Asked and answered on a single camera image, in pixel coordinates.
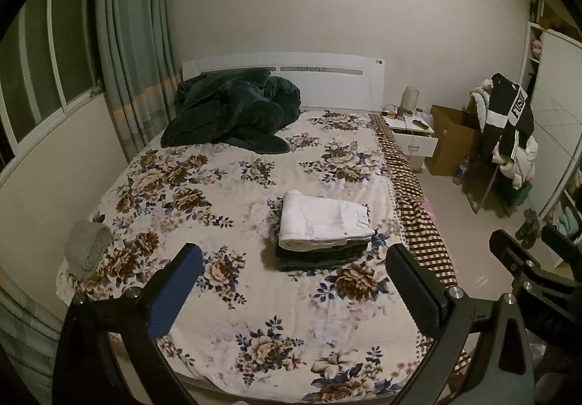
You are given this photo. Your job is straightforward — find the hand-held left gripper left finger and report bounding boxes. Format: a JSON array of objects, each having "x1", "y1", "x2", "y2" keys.
[{"x1": 64, "y1": 243, "x2": 204, "y2": 405}]

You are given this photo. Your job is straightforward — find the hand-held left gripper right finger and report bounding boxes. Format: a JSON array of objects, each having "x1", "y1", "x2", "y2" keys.
[{"x1": 386, "y1": 243, "x2": 535, "y2": 405}]

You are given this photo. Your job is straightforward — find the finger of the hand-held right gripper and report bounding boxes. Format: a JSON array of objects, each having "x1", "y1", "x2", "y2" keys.
[
  {"x1": 489, "y1": 230, "x2": 546, "y2": 297},
  {"x1": 541, "y1": 224, "x2": 582, "y2": 269}
]

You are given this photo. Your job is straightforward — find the white pants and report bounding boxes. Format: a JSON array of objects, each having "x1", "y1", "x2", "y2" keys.
[{"x1": 278, "y1": 190, "x2": 378, "y2": 251}]

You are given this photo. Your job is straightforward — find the teal folded clothes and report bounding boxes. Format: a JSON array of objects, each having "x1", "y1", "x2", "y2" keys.
[{"x1": 559, "y1": 205, "x2": 581, "y2": 237}]

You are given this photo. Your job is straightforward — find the brown checkered bed sheet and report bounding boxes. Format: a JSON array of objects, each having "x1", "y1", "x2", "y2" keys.
[{"x1": 369, "y1": 114, "x2": 474, "y2": 369}]

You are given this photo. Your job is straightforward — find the wooden chair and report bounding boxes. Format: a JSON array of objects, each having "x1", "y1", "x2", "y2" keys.
[{"x1": 464, "y1": 91, "x2": 537, "y2": 217}]

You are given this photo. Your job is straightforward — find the white puffy jacket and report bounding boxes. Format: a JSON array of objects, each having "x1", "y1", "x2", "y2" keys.
[{"x1": 493, "y1": 136, "x2": 537, "y2": 190}]

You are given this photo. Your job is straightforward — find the folded dark jeans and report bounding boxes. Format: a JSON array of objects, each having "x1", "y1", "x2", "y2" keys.
[{"x1": 275, "y1": 253, "x2": 364, "y2": 272}]

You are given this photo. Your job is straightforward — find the grey folded cloth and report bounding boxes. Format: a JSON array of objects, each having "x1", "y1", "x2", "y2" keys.
[{"x1": 66, "y1": 221, "x2": 113, "y2": 283}]

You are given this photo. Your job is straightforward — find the floral sheet bed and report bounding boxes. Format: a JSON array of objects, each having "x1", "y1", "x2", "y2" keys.
[{"x1": 55, "y1": 109, "x2": 426, "y2": 392}]

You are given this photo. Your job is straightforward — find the brown cardboard box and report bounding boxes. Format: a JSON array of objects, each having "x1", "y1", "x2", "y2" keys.
[{"x1": 430, "y1": 105, "x2": 483, "y2": 177}]

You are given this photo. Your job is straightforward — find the white nightstand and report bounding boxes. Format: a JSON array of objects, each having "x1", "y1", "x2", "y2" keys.
[{"x1": 381, "y1": 107, "x2": 439, "y2": 171}]

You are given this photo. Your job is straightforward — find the white garment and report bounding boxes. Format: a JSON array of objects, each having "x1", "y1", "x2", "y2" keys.
[{"x1": 468, "y1": 84, "x2": 494, "y2": 115}]

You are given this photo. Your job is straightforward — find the black jacket with white stripes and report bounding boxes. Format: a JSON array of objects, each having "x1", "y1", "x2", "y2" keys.
[{"x1": 482, "y1": 73, "x2": 535, "y2": 160}]

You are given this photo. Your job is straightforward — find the white wardrobe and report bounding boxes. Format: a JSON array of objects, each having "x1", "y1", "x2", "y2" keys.
[{"x1": 518, "y1": 20, "x2": 582, "y2": 269}]

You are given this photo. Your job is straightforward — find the dark green quilt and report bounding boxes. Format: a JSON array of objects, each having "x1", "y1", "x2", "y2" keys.
[{"x1": 160, "y1": 68, "x2": 302, "y2": 155}]

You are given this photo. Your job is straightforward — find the white headboard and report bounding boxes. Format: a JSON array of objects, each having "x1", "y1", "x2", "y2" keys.
[{"x1": 182, "y1": 51, "x2": 387, "y2": 112}]

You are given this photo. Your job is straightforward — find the green curtain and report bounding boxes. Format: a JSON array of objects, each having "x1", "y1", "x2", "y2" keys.
[{"x1": 93, "y1": 0, "x2": 183, "y2": 160}]

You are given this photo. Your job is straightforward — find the white framed window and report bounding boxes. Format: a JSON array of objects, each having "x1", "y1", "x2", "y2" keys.
[{"x1": 0, "y1": 0, "x2": 107, "y2": 160}]

